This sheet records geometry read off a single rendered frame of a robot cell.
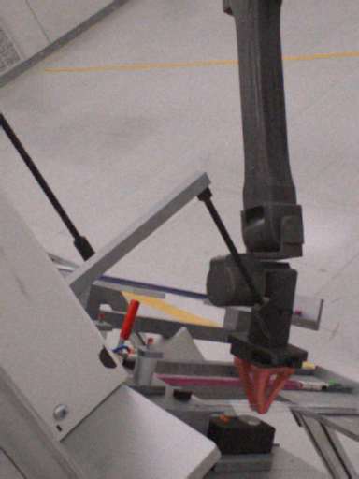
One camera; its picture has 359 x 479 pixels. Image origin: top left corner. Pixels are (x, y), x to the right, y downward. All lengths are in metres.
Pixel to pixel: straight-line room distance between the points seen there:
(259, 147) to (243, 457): 0.43
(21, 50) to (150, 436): 8.70
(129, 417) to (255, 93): 0.70
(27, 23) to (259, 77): 8.10
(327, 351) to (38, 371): 2.20
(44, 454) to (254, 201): 0.79
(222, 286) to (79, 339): 0.55
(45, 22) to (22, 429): 8.96
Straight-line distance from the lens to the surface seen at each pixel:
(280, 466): 0.89
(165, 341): 1.48
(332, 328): 2.67
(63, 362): 0.44
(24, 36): 9.08
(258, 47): 1.08
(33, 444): 0.28
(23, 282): 0.42
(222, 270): 0.98
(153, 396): 0.80
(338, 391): 1.34
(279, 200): 1.02
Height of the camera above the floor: 1.65
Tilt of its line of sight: 27 degrees down
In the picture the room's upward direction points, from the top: 29 degrees counter-clockwise
